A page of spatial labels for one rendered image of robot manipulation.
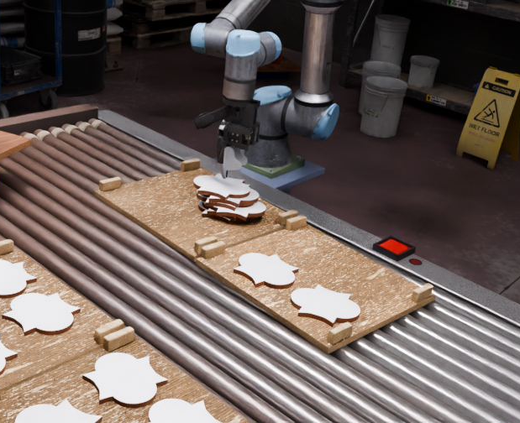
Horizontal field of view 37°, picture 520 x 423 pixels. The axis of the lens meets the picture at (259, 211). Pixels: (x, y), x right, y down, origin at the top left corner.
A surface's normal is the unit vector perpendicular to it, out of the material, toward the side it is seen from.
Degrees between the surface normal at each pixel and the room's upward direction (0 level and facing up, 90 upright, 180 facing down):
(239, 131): 90
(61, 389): 0
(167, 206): 0
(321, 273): 0
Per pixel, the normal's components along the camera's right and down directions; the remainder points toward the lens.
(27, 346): 0.11, -0.90
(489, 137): -0.65, 0.05
